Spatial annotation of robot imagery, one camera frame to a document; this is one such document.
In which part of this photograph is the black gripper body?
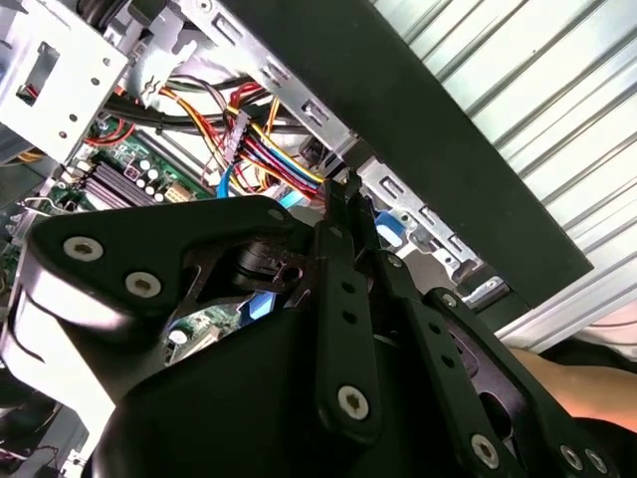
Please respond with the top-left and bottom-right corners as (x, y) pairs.
(93, 303), (475, 478)

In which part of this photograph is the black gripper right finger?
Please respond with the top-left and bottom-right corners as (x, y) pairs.
(346, 171), (621, 478)

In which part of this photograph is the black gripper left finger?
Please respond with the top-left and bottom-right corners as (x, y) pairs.
(13, 179), (387, 445)

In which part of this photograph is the blue data wire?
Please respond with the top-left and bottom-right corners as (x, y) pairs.
(216, 161), (313, 213)

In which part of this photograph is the hard disk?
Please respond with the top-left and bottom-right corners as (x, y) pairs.
(372, 208), (407, 248)

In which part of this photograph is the multicoloured disk power wire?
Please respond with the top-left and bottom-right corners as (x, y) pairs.
(218, 112), (349, 200)

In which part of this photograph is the person's hand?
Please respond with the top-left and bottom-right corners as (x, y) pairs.
(510, 347), (637, 420)

